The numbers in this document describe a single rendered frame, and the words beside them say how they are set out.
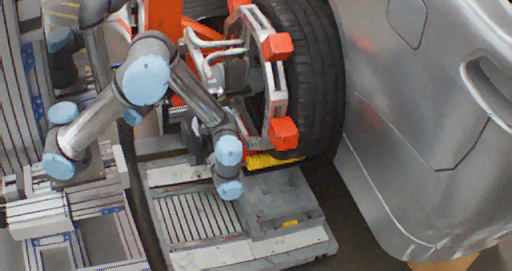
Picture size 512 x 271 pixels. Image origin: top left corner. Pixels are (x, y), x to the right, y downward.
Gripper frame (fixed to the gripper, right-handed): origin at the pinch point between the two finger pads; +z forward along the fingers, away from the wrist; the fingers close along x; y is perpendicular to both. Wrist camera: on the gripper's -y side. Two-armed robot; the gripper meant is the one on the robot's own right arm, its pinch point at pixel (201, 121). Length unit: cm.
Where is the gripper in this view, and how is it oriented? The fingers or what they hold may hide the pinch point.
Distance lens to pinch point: 171.4
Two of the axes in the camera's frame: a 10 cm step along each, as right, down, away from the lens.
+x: -9.4, 1.6, -3.0
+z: -3.3, -6.6, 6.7
